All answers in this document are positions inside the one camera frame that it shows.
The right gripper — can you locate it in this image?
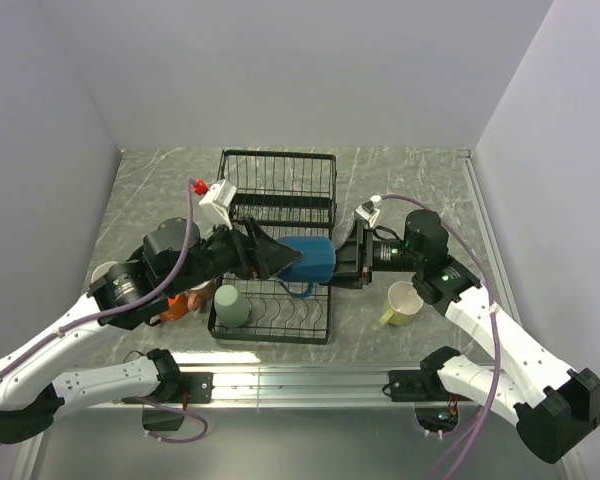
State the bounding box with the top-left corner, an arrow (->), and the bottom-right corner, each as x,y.
315,219 -> 424,290

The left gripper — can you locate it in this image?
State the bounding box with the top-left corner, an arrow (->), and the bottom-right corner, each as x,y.
167,213 -> 302,296

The blue faceted mug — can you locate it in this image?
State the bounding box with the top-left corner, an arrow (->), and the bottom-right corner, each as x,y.
277,236 -> 335,299

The yellow mug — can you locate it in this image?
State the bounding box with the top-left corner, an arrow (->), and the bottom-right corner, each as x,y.
379,281 -> 424,326

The mint green cup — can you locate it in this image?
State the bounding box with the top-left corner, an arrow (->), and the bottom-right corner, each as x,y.
214,284 -> 252,328

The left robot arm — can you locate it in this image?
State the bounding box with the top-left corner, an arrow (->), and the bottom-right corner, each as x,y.
0,218 -> 302,444

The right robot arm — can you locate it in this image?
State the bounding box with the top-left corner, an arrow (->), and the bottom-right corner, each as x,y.
330,201 -> 600,464

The orange mug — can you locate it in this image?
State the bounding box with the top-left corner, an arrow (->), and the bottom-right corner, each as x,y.
147,293 -> 189,327

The pink floral mug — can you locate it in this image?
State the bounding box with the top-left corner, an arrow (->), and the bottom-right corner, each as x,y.
89,259 -> 217,313

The black wire dish rack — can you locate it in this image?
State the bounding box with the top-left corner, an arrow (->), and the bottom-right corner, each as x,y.
207,148 -> 338,346

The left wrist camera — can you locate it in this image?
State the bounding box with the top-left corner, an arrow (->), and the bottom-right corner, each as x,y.
199,179 -> 237,230

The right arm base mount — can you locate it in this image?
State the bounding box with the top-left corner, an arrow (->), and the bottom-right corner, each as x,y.
385,346 -> 460,403

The aluminium mounting rail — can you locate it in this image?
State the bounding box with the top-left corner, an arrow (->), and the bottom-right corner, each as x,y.
9,149 -> 586,480

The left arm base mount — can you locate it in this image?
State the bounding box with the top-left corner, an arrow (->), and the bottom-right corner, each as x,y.
134,349 -> 213,404

